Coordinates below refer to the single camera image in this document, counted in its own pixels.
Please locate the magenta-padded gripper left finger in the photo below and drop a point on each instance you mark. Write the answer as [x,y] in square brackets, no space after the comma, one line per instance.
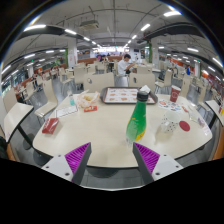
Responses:
[77,159]

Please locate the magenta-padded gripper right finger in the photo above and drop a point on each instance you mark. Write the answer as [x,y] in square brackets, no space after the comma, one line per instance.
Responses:
[147,159]

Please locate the green plastic drink bottle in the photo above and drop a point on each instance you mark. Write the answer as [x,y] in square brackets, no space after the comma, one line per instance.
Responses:
[137,121]

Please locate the white mug with dots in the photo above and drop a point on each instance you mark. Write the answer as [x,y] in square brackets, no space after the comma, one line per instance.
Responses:
[170,121]

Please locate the white paper card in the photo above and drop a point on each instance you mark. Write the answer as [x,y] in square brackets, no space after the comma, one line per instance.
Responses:
[66,111]

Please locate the flat round red coaster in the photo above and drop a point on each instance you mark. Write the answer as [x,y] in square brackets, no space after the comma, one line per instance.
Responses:
[185,126]

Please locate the small red sauce packet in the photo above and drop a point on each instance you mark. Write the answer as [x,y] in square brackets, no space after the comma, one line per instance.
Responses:
[90,109]

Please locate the small clear plastic bottle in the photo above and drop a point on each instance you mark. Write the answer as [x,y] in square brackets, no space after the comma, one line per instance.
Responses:
[71,100]

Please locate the crumpled food wrapper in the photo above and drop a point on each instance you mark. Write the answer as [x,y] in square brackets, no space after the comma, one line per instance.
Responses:
[87,99]

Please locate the clear plastic bag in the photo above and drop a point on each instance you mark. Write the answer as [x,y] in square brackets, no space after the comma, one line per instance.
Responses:
[198,116]

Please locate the group of beige chairs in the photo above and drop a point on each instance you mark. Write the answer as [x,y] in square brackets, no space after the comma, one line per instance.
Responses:
[50,96]

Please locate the dark food tray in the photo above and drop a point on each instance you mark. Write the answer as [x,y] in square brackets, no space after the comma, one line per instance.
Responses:
[120,95]

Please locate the white crumpled napkin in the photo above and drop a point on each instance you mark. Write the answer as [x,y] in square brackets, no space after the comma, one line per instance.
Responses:
[145,89]

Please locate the red paper cup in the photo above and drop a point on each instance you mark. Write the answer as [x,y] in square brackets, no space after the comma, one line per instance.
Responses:
[175,94]

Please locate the white side table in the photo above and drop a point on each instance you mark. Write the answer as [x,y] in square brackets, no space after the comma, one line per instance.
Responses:
[16,116]

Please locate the person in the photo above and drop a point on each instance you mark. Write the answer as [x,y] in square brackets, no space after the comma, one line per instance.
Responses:
[123,66]

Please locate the ceiling air conditioner unit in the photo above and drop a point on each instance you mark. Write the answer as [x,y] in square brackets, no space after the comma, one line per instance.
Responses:
[89,24]

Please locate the group of ceiling lights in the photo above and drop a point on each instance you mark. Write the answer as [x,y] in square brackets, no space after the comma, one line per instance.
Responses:
[35,27]

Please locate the white table with black pedestal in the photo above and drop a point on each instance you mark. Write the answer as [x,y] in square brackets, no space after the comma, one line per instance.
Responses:
[215,109]

